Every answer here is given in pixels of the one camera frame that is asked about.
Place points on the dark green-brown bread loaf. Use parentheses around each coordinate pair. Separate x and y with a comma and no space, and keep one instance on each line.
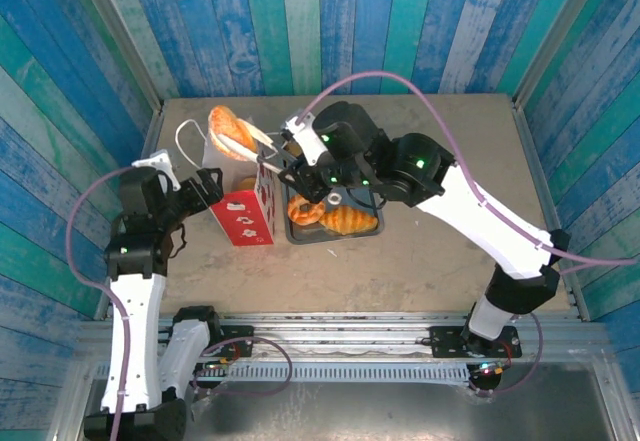
(295,150)

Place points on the red and white paper bag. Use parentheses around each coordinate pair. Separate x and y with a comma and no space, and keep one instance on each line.
(245,221)

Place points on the white-tipped metal tongs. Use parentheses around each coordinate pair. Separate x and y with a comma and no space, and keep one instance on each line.
(240,148)

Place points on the oval sugar-glazed orange bun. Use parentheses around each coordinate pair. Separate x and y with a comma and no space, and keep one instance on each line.
(227,123)

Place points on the golden croissant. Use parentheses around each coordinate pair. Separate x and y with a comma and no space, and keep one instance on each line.
(350,220)

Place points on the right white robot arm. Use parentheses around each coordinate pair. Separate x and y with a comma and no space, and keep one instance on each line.
(490,226)

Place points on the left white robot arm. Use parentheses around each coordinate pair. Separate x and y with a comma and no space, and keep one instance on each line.
(135,336)

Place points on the metal baking tray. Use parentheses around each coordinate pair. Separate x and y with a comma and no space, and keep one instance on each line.
(300,236)

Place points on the small white scrap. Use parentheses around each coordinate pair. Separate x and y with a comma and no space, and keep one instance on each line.
(332,252)

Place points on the controller board with lights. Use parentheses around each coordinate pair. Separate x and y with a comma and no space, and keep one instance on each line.
(487,368)
(215,365)

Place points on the metal lower shelf plate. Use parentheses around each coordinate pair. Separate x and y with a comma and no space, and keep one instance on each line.
(400,411)

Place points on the small black base plate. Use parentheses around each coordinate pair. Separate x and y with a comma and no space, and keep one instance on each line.
(242,333)

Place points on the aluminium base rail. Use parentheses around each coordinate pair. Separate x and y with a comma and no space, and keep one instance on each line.
(350,333)

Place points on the aluminium frame post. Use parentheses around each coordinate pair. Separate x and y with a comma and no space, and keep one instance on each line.
(556,36)
(124,41)

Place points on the long black base plate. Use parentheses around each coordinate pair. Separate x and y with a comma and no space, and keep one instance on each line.
(445,343)

